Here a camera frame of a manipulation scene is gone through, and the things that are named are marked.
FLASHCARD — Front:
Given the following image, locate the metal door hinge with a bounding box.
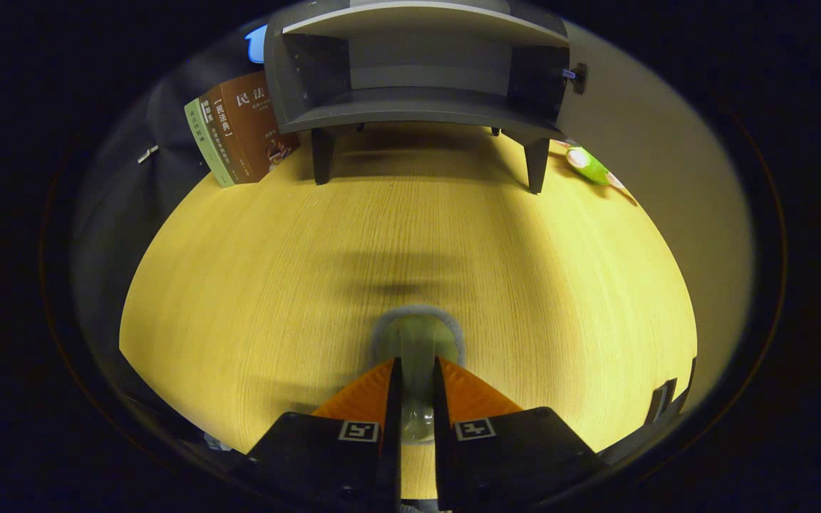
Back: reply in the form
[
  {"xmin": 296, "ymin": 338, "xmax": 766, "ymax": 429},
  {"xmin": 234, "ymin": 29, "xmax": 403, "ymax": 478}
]
[{"xmin": 560, "ymin": 63, "xmax": 588, "ymax": 95}]

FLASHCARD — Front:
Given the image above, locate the green rounded object grey base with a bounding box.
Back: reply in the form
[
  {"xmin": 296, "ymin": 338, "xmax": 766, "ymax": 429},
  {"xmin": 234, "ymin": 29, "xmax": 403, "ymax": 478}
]
[{"xmin": 370, "ymin": 305, "xmax": 467, "ymax": 446}]

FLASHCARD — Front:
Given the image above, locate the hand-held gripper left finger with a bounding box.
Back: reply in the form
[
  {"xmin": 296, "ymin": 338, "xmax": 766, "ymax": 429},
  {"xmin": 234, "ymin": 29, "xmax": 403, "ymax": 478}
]
[{"xmin": 247, "ymin": 356, "xmax": 404, "ymax": 513}]

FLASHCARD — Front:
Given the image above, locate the black backdrop cloth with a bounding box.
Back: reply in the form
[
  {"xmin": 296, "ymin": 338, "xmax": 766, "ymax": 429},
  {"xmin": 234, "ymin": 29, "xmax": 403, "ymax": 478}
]
[{"xmin": 72, "ymin": 25, "xmax": 283, "ymax": 457}]

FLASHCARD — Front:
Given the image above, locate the green plush toy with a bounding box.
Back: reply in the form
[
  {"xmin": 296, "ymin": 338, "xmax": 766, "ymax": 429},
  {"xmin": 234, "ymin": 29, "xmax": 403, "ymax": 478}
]
[{"xmin": 554, "ymin": 139, "xmax": 629, "ymax": 192}]

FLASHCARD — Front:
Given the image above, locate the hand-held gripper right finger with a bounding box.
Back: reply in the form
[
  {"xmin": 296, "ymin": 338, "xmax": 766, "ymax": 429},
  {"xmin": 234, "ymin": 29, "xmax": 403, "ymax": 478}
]
[{"xmin": 432, "ymin": 356, "xmax": 604, "ymax": 513}]

